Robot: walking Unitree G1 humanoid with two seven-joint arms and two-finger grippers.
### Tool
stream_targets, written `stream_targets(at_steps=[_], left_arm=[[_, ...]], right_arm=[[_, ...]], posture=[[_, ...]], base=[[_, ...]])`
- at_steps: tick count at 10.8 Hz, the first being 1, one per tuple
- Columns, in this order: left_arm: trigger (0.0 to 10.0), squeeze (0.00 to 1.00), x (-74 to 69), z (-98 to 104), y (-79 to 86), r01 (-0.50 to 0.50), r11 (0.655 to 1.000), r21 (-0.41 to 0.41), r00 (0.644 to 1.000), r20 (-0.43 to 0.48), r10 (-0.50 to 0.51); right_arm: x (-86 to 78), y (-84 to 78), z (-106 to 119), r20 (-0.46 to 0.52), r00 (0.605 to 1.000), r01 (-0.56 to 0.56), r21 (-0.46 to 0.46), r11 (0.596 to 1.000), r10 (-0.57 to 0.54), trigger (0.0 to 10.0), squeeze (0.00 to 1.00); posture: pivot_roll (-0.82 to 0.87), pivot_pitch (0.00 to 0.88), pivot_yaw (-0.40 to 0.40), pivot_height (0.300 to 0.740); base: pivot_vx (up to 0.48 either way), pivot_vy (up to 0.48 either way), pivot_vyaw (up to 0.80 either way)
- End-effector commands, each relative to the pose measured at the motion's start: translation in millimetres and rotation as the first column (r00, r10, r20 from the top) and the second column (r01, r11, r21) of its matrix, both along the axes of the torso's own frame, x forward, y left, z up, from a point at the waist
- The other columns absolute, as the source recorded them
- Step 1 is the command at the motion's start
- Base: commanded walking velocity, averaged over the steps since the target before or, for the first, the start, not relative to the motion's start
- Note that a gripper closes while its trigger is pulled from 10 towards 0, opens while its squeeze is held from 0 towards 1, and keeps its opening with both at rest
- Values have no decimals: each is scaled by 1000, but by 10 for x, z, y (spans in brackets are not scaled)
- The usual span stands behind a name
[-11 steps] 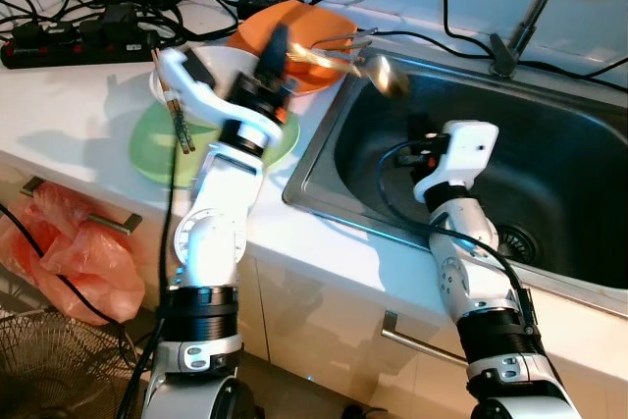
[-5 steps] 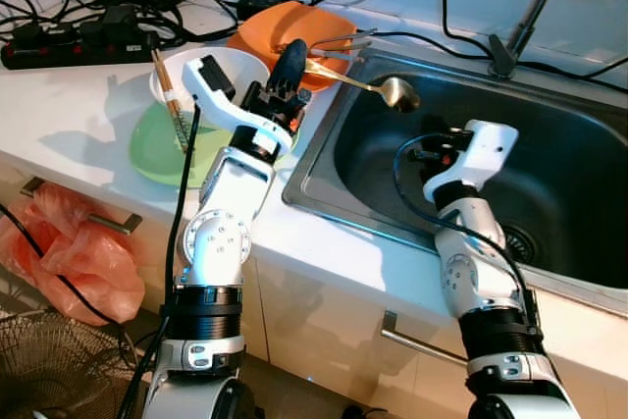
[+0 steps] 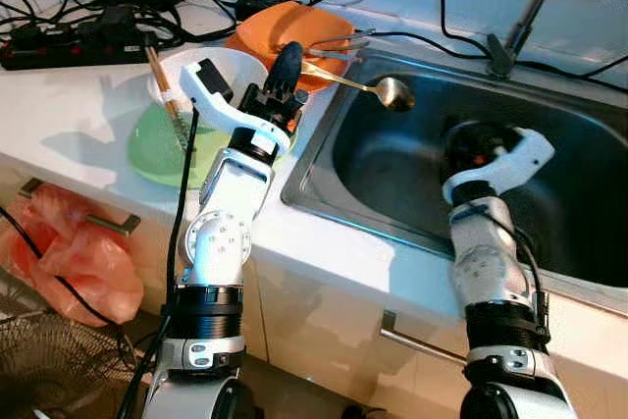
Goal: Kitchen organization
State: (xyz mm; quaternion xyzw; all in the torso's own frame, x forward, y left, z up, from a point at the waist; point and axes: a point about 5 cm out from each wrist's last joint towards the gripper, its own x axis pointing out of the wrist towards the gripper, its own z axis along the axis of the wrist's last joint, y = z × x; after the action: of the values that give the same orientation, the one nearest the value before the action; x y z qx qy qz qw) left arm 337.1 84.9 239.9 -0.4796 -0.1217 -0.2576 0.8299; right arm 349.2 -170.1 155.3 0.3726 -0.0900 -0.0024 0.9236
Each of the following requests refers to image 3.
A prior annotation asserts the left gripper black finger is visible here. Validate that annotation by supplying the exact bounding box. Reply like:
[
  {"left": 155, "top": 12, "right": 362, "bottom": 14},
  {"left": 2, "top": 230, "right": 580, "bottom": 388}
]
[{"left": 263, "top": 42, "right": 305, "bottom": 94}]

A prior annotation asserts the white bowl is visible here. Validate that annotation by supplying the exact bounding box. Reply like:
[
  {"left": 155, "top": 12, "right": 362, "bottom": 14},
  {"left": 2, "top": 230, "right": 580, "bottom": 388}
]
[{"left": 146, "top": 45, "right": 272, "bottom": 136}]

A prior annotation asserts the golden spoon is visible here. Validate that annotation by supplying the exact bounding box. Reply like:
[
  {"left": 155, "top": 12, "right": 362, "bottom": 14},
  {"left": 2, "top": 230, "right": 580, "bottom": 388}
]
[{"left": 298, "top": 60, "right": 416, "bottom": 113}]

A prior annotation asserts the light green plate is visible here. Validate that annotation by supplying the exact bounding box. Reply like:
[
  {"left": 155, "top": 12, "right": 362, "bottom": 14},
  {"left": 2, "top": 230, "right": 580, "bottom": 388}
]
[{"left": 127, "top": 99, "right": 301, "bottom": 190}]

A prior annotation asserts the orange bowl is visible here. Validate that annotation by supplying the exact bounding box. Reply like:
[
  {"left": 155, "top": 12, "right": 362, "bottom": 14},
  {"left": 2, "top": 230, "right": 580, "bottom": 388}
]
[{"left": 242, "top": 1, "right": 357, "bottom": 67}]

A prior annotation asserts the orange plate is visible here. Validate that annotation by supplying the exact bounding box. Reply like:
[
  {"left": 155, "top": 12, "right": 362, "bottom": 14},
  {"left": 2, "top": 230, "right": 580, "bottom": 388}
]
[{"left": 225, "top": 31, "right": 342, "bottom": 92}]

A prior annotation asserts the silver utensil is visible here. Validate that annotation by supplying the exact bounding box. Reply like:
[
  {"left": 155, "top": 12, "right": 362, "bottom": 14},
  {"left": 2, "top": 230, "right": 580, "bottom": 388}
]
[{"left": 305, "top": 30, "right": 375, "bottom": 53}]

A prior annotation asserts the small black power brick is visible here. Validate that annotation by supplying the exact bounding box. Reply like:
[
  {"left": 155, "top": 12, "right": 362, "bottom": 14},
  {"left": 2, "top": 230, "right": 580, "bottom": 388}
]
[{"left": 233, "top": 0, "right": 296, "bottom": 21}]

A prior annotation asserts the stainless steel sink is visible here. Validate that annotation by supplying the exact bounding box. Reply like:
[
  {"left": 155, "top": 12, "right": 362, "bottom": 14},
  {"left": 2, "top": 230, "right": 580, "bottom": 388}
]
[{"left": 282, "top": 45, "right": 628, "bottom": 313}]

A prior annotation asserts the grey chrome faucet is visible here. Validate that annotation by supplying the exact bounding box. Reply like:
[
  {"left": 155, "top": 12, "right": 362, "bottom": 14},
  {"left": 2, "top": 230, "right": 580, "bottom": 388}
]
[{"left": 487, "top": 0, "right": 628, "bottom": 80}]

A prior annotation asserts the black power strip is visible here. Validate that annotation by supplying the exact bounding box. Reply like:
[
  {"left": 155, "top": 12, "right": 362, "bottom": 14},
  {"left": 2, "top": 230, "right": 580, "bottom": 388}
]
[{"left": 0, "top": 6, "right": 164, "bottom": 73}]

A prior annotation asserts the red plastic bag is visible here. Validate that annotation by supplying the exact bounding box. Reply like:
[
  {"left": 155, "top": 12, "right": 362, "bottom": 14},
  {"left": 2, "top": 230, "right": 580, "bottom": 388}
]
[{"left": 0, "top": 183, "right": 144, "bottom": 328}]

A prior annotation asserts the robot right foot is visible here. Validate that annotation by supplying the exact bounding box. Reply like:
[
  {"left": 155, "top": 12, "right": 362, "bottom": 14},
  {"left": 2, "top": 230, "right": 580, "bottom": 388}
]
[{"left": 337, "top": 403, "right": 395, "bottom": 419}]

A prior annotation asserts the golden handled utensil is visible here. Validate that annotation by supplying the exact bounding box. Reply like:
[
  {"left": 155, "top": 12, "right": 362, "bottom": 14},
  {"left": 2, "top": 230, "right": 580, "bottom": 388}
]
[{"left": 300, "top": 43, "right": 356, "bottom": 61}]

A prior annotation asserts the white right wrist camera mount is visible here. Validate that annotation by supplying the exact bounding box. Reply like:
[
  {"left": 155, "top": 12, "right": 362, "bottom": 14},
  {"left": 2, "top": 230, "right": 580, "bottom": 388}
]
[{"left": 441, "top": 127, "right": 556, "bottom": 207}]

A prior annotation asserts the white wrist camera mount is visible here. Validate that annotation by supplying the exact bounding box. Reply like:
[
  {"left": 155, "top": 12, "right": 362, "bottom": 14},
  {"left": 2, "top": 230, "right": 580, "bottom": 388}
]
[
  {"left": 441, "top": 127, "right": 556, "bottom": 207},
  {"left": 179, "top": 57, "right": 293, "bottom": 156}
]

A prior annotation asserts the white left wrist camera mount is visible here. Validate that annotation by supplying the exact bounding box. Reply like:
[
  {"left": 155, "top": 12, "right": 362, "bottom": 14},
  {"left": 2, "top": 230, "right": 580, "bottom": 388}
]
[{"left": 179, "top": 57, "right": 293, "bottom": 156}]

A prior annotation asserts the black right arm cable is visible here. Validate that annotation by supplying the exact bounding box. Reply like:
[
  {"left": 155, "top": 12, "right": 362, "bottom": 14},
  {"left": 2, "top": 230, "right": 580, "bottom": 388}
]
[{"left": 450, "top": 201, "right": 548, "bottom": 334}]

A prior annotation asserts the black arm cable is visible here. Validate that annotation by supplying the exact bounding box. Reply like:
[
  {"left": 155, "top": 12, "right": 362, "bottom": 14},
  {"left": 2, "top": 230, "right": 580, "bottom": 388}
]
[
  {"left": 450, "top": 201, "right": 548, "bottom": 334},
  {"left": 116, "top": 108, "right": 203, "bottom": 419}
]

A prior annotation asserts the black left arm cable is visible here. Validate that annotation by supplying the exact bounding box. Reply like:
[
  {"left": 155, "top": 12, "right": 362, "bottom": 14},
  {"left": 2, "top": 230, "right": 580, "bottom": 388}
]
[{"left": 116, "top": 108, "right": 203, "bottom": 419}]

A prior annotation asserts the grey cabinet handle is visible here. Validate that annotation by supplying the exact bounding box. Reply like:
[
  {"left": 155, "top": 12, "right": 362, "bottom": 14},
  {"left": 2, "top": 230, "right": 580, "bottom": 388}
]
[{"left": 19, "top": 178, "right": 142, "bottom": 236}]

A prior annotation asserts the long silver drawer handle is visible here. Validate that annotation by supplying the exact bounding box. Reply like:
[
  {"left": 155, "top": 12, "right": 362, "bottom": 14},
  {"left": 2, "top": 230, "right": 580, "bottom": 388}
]
[{"left": 379, "top": 310, "right": 473, "bottom": 367}]

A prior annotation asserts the black wire fan guard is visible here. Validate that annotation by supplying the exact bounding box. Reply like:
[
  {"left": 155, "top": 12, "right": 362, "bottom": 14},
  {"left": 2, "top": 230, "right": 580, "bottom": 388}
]
[{"left": 0, "top": 310, "right": 139, "bottom": 419}]

